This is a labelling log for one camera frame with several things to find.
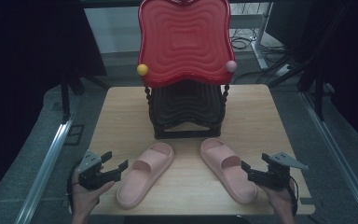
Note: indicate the person's right hand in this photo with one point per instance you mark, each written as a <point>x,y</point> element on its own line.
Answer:
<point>282,199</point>

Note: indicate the person's left hand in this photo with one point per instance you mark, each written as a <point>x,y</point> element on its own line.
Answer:
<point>84,199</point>

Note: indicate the pink slipper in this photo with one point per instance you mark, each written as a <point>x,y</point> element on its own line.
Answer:
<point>130,189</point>
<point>239,186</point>

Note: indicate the metal floor rail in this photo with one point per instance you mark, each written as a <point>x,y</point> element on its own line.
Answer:
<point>43,174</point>
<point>338,158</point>

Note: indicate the red two-tier shoe rack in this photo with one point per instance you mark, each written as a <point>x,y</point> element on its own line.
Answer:
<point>185,40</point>

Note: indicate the white desk frame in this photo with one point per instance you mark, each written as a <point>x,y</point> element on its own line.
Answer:
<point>259,40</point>

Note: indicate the white power strip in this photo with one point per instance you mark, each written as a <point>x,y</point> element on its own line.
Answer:
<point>284,71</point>

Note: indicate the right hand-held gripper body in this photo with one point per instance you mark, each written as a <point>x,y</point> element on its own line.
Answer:
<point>276,177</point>

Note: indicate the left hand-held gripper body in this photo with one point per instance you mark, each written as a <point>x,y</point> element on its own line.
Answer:
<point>90,174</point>

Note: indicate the black stand legs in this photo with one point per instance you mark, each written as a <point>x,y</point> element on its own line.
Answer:
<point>65,99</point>
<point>318,99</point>

